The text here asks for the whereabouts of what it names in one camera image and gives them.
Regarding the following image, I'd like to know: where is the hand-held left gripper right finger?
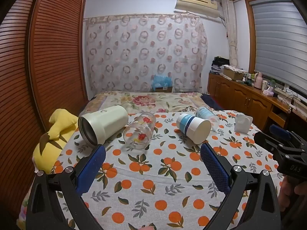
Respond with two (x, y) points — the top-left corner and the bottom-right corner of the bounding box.
(200, 142), (281, 230)

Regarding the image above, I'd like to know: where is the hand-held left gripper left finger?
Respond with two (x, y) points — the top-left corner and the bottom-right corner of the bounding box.
(26, 145), (107, 230)

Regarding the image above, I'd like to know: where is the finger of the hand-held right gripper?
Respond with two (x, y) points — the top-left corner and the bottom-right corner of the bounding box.
(254, 131), (286, 154)
(269, 124), (307, 146)

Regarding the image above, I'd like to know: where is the blue and white paper cup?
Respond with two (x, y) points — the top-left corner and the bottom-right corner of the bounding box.
(176, 113), (211, 145)

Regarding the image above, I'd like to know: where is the cream thermos cup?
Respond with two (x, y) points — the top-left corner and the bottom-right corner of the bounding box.
(78, 105), (129, 146)

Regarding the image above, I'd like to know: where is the clear plastic cup blue label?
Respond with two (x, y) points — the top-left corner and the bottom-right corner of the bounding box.
(195, 107), (220, 133)

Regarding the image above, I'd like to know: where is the flower print glass cup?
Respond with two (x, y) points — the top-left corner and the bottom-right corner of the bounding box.
(123, 111), (157, 150)

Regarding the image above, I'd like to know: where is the person's right hand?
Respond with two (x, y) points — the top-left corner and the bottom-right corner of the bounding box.
(279, 175), (296, 218)

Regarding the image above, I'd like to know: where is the white square container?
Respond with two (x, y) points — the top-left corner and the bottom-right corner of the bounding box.
(234, 113), (253, 133)

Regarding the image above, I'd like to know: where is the wooden sideboard cabinet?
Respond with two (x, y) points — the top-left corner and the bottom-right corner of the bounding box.
(207, 73), (299, 133)

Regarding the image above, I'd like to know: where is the yellow plush toy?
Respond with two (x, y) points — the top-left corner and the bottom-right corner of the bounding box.
(32, 109), (79, 174)

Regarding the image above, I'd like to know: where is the pink bottle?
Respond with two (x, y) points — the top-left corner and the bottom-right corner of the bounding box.
(254, 72), (263, 89)

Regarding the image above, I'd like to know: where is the orange print tablecloth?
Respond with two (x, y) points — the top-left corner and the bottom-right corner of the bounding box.
(20, 110), (288, 230)

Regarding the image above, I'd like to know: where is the dark blue cloth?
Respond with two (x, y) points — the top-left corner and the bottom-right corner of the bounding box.
(201, 93), (222, 111)

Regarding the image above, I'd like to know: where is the cardboard box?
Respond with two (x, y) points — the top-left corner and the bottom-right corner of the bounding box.
(223, 67), (244, 81)

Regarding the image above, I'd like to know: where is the floral bed blanket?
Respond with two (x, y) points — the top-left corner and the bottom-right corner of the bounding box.
(79, 91), (204, 117)

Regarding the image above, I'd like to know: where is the grey window blind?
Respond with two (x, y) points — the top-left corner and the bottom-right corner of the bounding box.
(249, 0), (307, 97)

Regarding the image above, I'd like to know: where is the stack of folded clothes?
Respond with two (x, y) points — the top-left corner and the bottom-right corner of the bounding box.
(210, 56), (231, 75)

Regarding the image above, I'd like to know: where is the blue plastic bag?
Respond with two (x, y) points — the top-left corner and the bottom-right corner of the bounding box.
(152, 75), (173, 88)

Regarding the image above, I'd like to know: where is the beige window curtain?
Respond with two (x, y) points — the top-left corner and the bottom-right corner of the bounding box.
(221, 0), (241, 69)

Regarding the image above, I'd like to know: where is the wooden louvered wardrobe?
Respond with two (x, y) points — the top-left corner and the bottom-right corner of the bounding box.
(0, 0), (88, 221)

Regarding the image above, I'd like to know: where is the ring pattern curtain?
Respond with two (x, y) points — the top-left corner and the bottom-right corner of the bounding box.
(84, 14), (208, 93)

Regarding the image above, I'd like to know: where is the wall air conditioner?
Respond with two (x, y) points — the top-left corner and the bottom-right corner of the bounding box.
(175, 0), (220, 18)

